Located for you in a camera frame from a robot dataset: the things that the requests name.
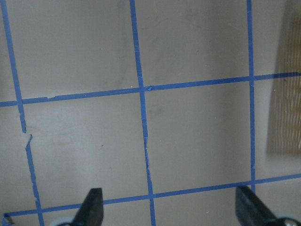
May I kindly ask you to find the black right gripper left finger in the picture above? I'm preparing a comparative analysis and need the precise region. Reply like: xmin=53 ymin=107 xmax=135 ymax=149
xmin=71 ymin=188 xmax=104 ymax=226

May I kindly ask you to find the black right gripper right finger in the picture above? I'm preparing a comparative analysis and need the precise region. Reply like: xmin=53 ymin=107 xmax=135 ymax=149
xmin=235 ymin=186 xmax=277 ymax=226

